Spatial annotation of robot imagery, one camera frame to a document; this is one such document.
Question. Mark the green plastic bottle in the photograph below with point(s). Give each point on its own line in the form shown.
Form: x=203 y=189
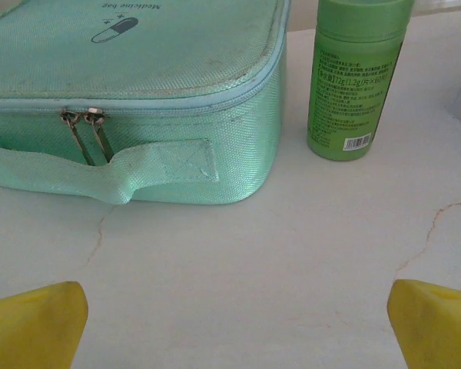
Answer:
x=353 y=84

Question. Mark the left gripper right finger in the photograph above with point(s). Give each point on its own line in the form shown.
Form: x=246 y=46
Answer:
x=438 y=330

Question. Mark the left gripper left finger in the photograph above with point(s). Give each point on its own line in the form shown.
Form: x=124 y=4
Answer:
x=30 y=330

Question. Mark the mint green medicine bag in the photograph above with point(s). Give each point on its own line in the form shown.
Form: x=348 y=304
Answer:
x=138 y=77

